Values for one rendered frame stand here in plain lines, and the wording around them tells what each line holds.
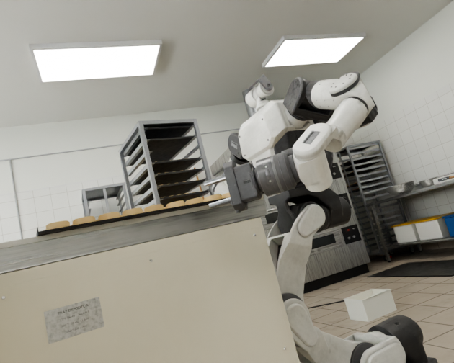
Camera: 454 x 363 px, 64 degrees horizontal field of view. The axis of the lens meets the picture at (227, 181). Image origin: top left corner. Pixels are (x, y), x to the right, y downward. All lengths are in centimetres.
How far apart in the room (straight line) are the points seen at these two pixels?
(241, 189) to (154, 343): 40
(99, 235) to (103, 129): 468
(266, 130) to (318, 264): 371
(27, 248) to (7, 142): 473
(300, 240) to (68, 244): 73
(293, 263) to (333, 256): 375
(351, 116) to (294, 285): 60
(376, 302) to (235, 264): 220
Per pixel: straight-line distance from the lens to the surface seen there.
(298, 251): 126
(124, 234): 92
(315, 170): 83
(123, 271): 90
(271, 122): 129
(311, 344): 124
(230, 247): 100
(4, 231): 532
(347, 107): 94
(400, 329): 159
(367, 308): 305
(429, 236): 540
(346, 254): 513
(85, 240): 90
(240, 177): 85
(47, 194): 532
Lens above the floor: 78
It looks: 10 degrees up
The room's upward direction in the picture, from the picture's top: 14 degrees counter-clockwise
